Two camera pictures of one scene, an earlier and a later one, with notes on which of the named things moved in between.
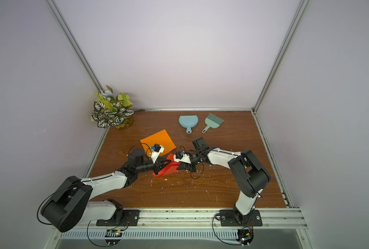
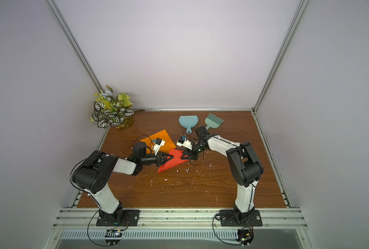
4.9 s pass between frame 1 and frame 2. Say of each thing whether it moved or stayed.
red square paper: moved
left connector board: stayed
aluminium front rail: stayed
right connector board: stayed
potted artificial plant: stayed
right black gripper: moved
